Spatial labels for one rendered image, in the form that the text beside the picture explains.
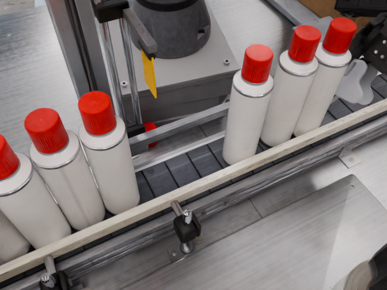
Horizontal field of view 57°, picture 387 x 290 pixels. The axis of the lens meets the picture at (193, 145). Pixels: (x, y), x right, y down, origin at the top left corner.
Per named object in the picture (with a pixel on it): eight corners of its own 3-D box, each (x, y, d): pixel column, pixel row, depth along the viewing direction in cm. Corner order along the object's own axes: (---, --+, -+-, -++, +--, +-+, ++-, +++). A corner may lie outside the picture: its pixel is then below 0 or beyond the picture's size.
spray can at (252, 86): (232, 174, 55) (253, 72, 39) (215, 149, 58) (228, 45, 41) (260, 161, 56) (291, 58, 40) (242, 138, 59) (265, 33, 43)
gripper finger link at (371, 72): (342, 125, 56) (387, 77, 51) (318, 100, 59) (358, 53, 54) (352, 125, 58) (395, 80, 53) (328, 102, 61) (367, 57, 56)
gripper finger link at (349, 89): (333, 124, 54) (378, 75, 49) (308, 99, 57) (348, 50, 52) (342, 125, 56) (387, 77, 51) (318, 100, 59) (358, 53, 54)
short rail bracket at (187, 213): (182, 261, 52) (181, 226, 42) (173, 244, 53) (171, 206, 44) (201, 251, 53) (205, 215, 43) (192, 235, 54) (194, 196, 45)
